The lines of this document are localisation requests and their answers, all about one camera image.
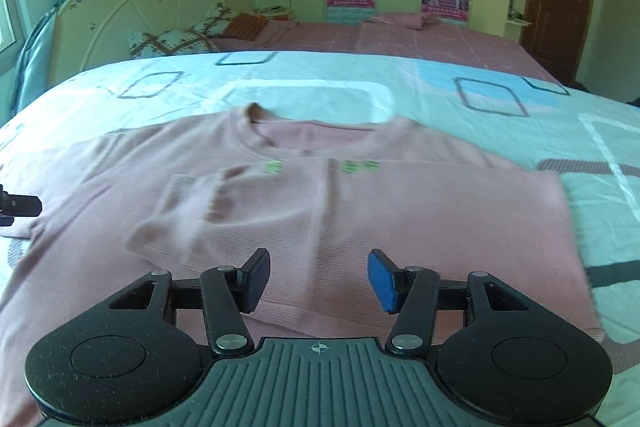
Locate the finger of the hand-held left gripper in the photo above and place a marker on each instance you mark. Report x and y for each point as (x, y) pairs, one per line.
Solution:
(20, 204)

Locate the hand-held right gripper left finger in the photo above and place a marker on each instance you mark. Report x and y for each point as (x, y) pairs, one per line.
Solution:
(257, 279)

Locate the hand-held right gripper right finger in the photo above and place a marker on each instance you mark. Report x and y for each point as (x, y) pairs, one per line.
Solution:
(382, 279)

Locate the pink t-shirt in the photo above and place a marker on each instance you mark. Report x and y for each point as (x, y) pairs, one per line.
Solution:
(350, 207)

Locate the patterned light blue quilt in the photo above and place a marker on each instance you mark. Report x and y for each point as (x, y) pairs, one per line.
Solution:
(310, 92)

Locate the patterned pillow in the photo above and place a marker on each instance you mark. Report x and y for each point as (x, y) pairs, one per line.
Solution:
(170, 43)
(215, 19)

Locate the pink bed sheet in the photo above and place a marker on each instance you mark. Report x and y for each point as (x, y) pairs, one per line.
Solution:
(400, 39)

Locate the orange-brown cushion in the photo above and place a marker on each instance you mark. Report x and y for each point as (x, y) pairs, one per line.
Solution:
(245, 27)

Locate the stack of books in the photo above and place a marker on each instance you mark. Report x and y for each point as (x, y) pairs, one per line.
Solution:
(274, 12)

